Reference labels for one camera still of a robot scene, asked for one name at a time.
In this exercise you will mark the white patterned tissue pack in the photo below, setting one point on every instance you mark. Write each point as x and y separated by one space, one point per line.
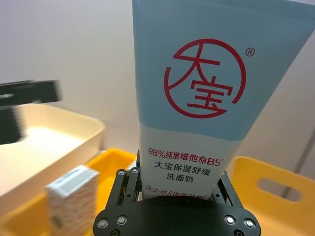
71 204

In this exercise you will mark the blue and white cleanser tube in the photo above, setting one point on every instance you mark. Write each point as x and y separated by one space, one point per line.
187 103

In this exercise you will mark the cream plastic tray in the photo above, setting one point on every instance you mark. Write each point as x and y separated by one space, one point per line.
49 147

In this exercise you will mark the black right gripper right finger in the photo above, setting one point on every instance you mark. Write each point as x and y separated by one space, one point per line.
229 196

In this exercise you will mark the yellow plastic basket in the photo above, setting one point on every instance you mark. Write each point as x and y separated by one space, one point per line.
270 221

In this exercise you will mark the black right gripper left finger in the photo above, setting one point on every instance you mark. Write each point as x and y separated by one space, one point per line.
123 186

